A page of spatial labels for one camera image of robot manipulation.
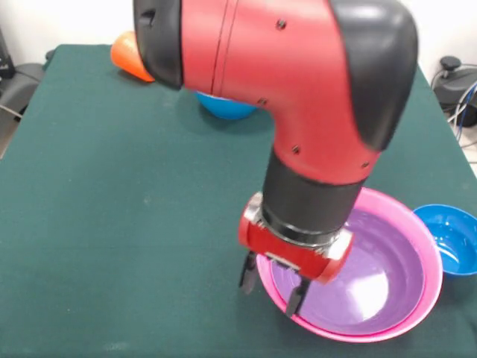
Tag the orange plastic cup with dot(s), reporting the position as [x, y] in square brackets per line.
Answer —
[128, 56]

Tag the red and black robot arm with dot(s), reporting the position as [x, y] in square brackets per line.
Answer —
[298, 93]

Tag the large light blue bowl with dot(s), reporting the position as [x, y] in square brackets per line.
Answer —
[227, 108]

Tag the dark green tablecloth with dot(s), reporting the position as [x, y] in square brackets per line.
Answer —
[112, 186]

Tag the large pink plastic bowl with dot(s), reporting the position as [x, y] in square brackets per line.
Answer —
[432, 261]

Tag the small dark blue bowl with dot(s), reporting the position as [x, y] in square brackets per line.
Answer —
[451, 238]

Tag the grey office chair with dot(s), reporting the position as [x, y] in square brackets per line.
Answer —
[22, 82]

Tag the large purple plastic bowl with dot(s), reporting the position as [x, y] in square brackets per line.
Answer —
[372, 268]

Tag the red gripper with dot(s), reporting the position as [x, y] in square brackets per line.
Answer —
[290, 257]

